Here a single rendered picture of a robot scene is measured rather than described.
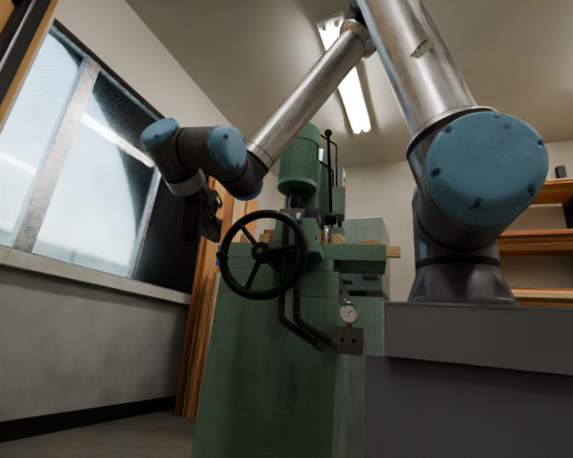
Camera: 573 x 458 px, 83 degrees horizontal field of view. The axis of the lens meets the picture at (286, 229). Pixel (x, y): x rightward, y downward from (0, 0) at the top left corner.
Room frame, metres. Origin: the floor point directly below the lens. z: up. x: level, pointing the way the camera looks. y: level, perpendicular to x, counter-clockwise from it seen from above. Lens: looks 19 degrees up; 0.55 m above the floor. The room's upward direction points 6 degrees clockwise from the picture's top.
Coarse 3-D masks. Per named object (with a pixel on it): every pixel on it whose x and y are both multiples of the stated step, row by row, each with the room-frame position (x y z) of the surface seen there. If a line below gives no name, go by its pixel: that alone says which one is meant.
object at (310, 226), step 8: (280, 224) 1.03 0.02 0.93; (304, 224) 1.01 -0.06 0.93; (312, 224) 1.00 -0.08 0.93; (280, 232) 1.03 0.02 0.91; (312, 232) 1.00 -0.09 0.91; (320, 232) 1.11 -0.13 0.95; (280, 240) 1.03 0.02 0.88; (288, 240) 1.02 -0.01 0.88; (312, 240) 1.00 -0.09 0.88; (320, 240) 1.12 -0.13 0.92
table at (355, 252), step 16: (240, 256) 1.17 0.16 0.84; (288, 256) 1.09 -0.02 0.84; (320, 256) 1.05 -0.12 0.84; (336, 256) 1.07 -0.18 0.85; (352, 256) 1.06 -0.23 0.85; (368, 256) 1.04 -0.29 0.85; (384, 256) 1.03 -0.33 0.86; (352, 272) 1.23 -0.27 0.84; (368, 272) 1.21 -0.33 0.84; (384, 272) 1.18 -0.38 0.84
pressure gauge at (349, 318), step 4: (344, 304) 1.00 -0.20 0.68; (348, 304) 1.00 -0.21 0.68; (352, 304) 1.00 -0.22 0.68; (340, 308) 1.01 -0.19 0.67; (344, 308) 1.00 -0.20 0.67; (348, 308) 1.00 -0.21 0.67; (352, 308) 1.00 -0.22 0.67; (356, 308) 0.99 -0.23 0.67; (340, 312) 1.01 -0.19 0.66; (344, 312) 1.00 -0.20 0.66; (352, 312) 1.00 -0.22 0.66; (356, 312) 0.99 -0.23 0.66; (340, 316) 1.00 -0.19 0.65; (344, 316) 1.00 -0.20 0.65; (348, 316) 1.00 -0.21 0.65; (352, 316) 1.00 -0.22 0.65; (356, 316) 0.99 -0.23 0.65; (344, 320) 1.00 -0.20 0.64; (348, 320) 1.00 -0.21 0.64; (352, 320) 1.00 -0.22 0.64; (356, 320) 0.99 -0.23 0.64; (348, 324) 1.02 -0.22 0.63; (348, 328) 1.02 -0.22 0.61
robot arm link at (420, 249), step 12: (420, 228) 0.57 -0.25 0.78; (420, 240) 0.60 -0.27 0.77; (432, 240) 0.55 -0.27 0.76; (420, 252) 0.60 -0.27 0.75; (432, 252) 0.58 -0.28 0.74; (444, 252) 0.56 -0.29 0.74; (456, 252) 0.55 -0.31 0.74; (468, 252) 0.54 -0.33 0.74; (480, 252) 0.54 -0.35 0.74; (492, 252) 0.55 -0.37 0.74
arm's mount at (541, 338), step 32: (384, 320) 0.51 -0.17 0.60; (416, 320) 0.49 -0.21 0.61; (448, 320) 0.48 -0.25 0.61; (480, 320) 0.46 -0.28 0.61; (512, 320) 0.44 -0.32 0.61; (544, 320) 0.43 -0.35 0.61; (416, 352) 0.50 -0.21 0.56; (448, 352) 0.48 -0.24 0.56; (480, 352) 0.46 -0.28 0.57; (512, 352) 0.45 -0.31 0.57; (544, 352) 0.43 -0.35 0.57
